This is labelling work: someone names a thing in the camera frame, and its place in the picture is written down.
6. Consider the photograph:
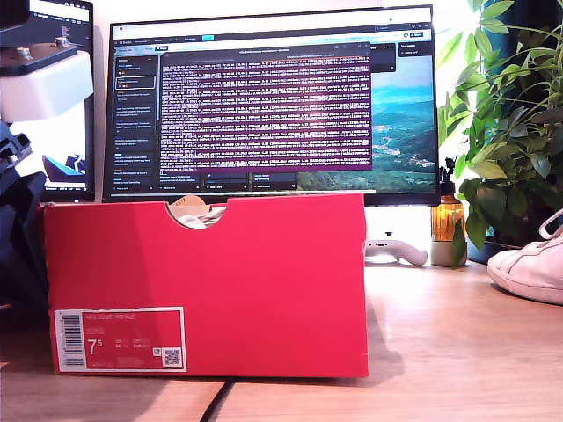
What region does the black rectangular planter tray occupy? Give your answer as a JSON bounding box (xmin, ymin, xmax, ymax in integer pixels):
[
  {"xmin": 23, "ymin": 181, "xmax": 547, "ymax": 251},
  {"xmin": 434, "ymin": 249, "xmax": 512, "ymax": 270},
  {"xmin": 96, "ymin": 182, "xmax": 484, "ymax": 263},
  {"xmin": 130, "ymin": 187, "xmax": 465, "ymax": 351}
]
[{"xmin": 467, "ymin": 239, "xmax": 507, "ymax": 266}]

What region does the amber pump bottle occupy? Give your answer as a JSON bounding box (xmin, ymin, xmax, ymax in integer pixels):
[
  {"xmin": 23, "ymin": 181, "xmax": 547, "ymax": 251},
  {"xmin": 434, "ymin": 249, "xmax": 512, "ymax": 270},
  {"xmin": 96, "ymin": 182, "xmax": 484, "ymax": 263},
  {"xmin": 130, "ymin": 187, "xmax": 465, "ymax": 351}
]
[{"xmin": 430, "ymin": 156, "xmax": 466, "ymax": 243}]

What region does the green leafy potted plant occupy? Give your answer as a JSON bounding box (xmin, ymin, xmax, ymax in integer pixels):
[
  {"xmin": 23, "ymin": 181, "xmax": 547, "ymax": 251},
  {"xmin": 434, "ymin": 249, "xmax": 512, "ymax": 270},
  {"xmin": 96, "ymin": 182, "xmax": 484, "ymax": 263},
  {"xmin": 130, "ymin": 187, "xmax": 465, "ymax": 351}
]
[{"xmin": 438, "ymin": 0, "xmax": 563, "ymax": 268}]

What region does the white sneaker shoe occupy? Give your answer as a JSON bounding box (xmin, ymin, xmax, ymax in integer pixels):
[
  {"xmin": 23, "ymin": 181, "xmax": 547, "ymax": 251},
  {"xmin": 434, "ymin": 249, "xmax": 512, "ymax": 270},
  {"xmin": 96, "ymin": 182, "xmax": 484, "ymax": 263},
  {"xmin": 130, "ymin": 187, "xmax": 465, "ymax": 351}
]
[
  {"xmin": 174, "ymin": 213, "xmax": 225, "ymax": 230},
  {"xmin": 486, "ymin": 208, "xmax": 563, "ymax": 306}
]

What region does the black cable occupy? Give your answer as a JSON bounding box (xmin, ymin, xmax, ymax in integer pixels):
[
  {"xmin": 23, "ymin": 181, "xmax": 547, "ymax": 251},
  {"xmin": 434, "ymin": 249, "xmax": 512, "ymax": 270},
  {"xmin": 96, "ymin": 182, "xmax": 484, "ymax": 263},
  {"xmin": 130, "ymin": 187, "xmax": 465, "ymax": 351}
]
[{"xmin": 197, "ymin": 380, "xmax": 238, "ymax": 422}]

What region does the black Huawei computer monitor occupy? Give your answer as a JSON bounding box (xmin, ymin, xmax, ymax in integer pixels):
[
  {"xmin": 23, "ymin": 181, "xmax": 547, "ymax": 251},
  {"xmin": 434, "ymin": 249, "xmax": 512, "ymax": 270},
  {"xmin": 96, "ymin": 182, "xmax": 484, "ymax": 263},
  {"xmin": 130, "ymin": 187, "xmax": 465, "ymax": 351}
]
[{"xmin": 102, "ymin": 4, "xmax": 442, "ymax": 207}]

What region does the white round bottle holder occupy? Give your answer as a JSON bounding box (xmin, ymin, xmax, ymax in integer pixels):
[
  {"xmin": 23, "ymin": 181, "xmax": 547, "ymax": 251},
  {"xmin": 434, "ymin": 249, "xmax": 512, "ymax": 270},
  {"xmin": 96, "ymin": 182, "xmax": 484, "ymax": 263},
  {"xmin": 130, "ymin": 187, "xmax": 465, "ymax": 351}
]
[{"xmin": 430, "ymin": 240, "xmax": 469, "ymax": 268}]

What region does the red shoebox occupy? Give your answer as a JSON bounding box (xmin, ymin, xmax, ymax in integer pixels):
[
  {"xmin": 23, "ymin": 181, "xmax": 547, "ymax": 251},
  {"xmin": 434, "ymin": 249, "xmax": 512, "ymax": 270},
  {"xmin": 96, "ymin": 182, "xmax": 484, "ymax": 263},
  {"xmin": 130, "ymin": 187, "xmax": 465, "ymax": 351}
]
[{"xmin": 35, "ymin": 193, "xmax": 369, "ymax": 379}]

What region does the white game controller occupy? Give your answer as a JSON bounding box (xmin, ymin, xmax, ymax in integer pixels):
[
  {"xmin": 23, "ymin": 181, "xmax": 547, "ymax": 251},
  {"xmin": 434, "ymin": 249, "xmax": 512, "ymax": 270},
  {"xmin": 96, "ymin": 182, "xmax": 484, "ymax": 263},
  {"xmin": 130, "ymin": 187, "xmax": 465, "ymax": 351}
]
[{"xmin": 363, "ymin": 230, "xmax": 429, "ymax": 267}]

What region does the white camera box with bracket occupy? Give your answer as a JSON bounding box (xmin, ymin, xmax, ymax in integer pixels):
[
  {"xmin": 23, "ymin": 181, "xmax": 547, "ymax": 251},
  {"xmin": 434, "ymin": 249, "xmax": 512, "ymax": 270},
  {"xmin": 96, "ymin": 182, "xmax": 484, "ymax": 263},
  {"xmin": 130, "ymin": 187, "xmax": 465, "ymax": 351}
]
[{"xmin": 0, "ymin": 42, "xmax": 95, "ymax": 123}]

